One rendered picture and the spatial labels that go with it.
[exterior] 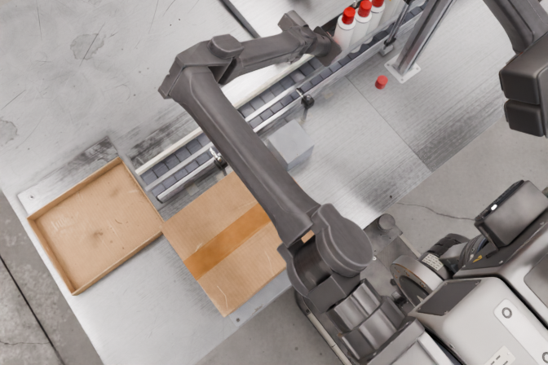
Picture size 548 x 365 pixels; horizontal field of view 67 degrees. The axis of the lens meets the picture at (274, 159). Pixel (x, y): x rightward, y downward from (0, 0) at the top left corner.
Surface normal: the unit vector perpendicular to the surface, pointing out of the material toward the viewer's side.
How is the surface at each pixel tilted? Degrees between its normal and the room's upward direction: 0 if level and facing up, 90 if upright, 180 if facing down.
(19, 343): 0
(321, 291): 47
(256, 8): 0
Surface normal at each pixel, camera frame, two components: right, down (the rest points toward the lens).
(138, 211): 0.01, -0.30
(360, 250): 0.54, -0.62
